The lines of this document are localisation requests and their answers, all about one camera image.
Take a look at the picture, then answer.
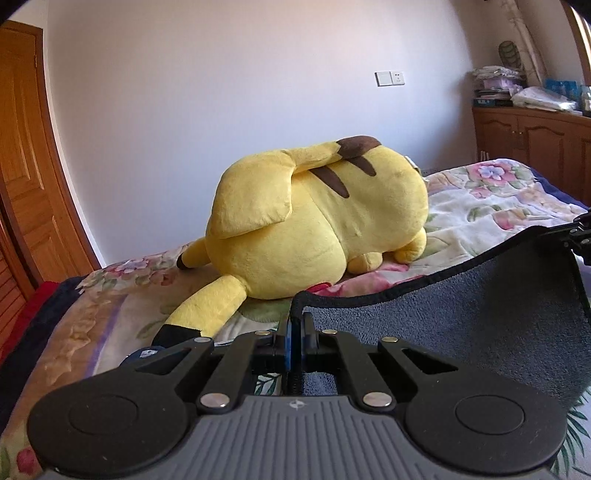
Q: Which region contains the blue box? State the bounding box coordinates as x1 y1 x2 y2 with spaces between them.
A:
544 78 583 101

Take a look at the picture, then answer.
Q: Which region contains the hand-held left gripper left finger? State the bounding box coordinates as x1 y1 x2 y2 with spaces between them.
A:
121 316 295 413

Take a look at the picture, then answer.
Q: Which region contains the white plastic bag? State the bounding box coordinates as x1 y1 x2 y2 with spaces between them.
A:
510 86 579 112

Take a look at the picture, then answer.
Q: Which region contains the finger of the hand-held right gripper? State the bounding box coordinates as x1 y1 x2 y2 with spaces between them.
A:
538 215 591 254
567 249 591 320

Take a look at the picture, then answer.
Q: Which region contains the wooden cabinet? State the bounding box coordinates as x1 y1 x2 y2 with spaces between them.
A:
472 106 591 208

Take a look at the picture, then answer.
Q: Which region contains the wooden window frame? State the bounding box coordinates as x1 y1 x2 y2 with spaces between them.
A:
562 0 591 86

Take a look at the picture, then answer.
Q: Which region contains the green striped ornament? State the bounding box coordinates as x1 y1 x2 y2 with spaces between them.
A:
498 41 523 73

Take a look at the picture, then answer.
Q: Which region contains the grey towel with black edge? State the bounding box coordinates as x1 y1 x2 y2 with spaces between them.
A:
291 225 591 412

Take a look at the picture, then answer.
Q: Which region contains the stack of books and clutter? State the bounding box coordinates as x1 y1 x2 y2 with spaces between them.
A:
471 66 528 108

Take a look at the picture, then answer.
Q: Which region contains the red cloth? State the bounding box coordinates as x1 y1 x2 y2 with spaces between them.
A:
0 281 62 363

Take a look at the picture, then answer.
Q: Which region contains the dark blue blanket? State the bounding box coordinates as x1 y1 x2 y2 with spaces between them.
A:
0 276 89 432

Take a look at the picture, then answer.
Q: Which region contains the wooden louvred wardrobe door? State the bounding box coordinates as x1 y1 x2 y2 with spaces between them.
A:
0 203 38 356

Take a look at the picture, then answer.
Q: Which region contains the bamboo print scroll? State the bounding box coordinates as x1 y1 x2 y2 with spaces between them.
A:
503 0 549 88

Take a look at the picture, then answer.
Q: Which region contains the yellow plush toy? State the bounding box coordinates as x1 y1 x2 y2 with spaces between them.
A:
152 135 429 352

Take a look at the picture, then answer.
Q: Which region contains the floral blanket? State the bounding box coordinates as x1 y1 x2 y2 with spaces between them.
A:
0 158 591 480

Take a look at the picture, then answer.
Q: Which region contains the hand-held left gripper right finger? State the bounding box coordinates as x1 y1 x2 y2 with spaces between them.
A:
300 312 459 412

